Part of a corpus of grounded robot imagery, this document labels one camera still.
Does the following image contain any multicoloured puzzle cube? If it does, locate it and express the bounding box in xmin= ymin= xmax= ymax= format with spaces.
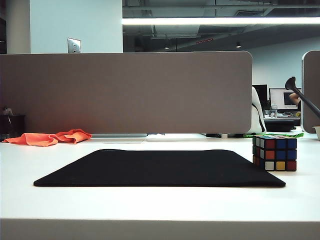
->
xmin=252 ymin=135 xmax=298 ymax=172

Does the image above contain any black mouse pad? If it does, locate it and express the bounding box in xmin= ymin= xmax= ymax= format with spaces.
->
xmin=33 ymin=149 xmax=287 ymax=188

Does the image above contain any wide grey desk partition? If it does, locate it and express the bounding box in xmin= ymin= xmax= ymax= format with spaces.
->
xmin=0 ymin=50 xmax=253 ymax=135

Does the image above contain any dark switched-off monitor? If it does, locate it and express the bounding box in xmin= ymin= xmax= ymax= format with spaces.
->
xmin=252 ymin=84 xmax=268 ymax=111

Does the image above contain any monitor with white screen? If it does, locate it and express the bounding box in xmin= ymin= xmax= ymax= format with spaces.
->
xmin=269 ymin=87 xmax=303 ymax=110

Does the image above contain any black office chair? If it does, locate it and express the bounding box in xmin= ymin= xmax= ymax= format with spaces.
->
xmin=263 ymin=119 xmax=297 ymax=133

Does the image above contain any orange cloth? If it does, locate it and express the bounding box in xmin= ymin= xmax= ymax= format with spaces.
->
xmin=2 ymin=128 xmax=93 ymax=147

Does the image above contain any black rod with flared end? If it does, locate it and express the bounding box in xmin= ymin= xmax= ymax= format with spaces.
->
xmin=284 ymin=76 xmax=320 ymax=115

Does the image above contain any green packet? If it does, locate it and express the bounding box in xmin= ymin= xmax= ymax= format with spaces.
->
xmin=243 ymin=132 xmax=305 ymax=139

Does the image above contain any black mesh pen holder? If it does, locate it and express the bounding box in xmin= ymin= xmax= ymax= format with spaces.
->
xmin=0 ymin=114 xmax=27 ymax=142

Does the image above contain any narrow grey desk partition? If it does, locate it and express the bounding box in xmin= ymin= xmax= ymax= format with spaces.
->
xmin=301 ymin=49 xmax=320 ymax=134

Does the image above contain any white bag with black straps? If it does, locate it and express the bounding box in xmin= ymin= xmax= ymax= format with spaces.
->
xmin=251 ymin=86 xmax=267 ymax=133

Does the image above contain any metal wall switch plate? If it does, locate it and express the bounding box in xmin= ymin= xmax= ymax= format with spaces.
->
xmin=67 ymin=37 xmax=82 ymax=54

